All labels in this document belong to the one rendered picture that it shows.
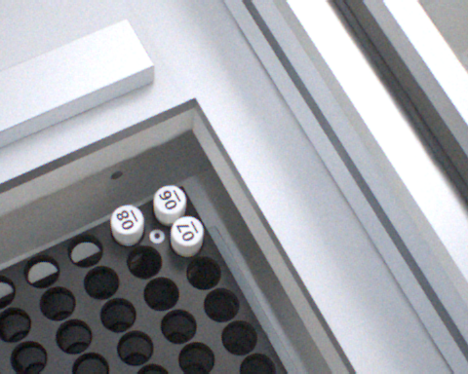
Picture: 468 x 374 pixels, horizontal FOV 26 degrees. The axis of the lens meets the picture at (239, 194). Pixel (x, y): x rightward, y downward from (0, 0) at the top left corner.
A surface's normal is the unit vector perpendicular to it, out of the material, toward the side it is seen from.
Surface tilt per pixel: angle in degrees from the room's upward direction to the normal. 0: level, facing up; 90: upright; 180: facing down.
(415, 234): 90
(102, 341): 0
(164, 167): 90
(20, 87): 0
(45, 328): 0
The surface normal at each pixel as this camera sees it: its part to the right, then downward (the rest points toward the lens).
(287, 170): 0.07, -0.39
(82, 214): 0.48, 0.82
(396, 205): -0.88, 0.41
